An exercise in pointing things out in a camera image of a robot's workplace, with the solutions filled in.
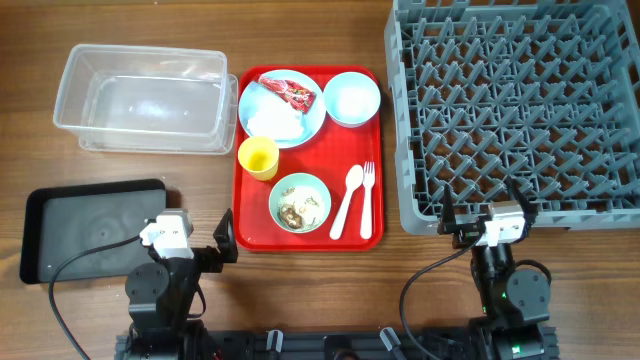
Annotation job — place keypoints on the light blue empty bowl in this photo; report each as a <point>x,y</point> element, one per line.
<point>352,99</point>

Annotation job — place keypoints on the red serving tray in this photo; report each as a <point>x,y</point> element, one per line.
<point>328,155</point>

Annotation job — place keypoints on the grey dishwasher rack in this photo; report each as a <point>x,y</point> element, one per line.
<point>542,93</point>

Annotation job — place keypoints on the red snack wrapper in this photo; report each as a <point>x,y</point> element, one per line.
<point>297,96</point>

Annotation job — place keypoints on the green bowl with food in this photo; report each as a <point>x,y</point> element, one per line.
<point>299,203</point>

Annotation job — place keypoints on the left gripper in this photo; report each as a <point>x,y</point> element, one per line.
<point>213,261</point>

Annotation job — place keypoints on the yellow plastic cup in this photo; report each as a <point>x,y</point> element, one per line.
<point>259,156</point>

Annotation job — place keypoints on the white plastic spoon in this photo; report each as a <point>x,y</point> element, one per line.
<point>353,181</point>

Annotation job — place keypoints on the white plastic fork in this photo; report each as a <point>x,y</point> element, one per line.
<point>366,226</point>

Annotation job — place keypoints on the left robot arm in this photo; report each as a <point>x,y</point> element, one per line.
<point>161,292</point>

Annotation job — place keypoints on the clear plastic waste bin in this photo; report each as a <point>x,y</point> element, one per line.
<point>123,98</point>

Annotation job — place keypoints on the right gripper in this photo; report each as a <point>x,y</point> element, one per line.
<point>467,232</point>

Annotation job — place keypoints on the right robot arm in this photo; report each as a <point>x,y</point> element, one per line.
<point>515,295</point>

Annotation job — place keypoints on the white napkin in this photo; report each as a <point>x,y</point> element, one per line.
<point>276,119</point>

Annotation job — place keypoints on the black plastic tray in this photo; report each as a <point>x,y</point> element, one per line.
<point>63,221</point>

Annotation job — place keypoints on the light blue plate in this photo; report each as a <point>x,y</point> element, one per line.
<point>254,92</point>

